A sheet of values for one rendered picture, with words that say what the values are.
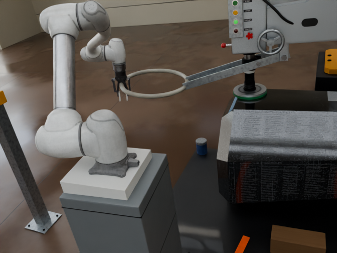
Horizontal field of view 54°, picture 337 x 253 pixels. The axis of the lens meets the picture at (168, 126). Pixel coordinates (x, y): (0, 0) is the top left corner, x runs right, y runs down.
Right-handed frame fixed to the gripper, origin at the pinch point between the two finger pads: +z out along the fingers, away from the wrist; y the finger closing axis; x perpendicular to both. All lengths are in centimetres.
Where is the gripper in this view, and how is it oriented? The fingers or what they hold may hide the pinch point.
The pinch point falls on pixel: (123, 96)
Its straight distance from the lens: 238.7
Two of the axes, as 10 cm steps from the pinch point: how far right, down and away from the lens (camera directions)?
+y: 10.0, -0.6, 0.1
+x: -0.4, -5.1, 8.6
